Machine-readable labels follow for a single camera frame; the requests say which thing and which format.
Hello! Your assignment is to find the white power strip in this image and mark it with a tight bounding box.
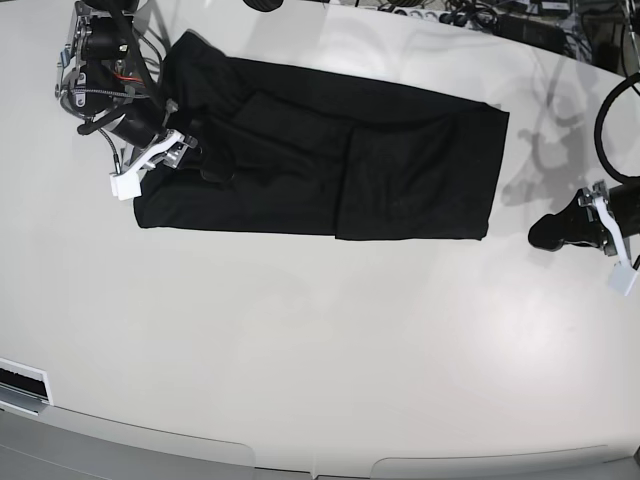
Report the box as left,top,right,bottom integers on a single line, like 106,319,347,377
340,0,450,19

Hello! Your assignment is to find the black t-shirt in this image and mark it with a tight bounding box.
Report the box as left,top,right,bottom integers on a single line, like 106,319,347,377
133,31,509,241

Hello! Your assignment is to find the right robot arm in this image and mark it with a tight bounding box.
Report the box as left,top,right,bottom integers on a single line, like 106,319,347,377
55,1,235,200

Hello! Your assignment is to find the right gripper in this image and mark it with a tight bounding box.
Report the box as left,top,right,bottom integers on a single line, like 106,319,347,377
122,120,236,184

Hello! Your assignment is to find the white table slot panel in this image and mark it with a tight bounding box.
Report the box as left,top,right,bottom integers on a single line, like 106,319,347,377
1,358,55,416

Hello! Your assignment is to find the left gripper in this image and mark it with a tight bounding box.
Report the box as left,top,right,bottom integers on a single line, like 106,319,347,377
528,182,639,255

